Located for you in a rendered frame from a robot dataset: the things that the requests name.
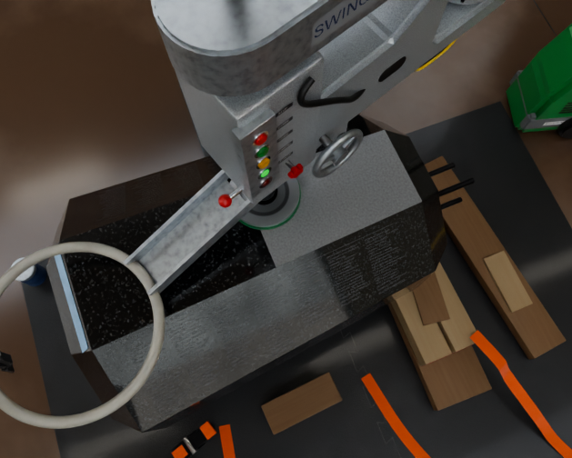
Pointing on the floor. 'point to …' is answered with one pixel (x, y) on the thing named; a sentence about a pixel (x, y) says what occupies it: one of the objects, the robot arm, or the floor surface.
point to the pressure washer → (556, 85)
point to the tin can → (34, 277)
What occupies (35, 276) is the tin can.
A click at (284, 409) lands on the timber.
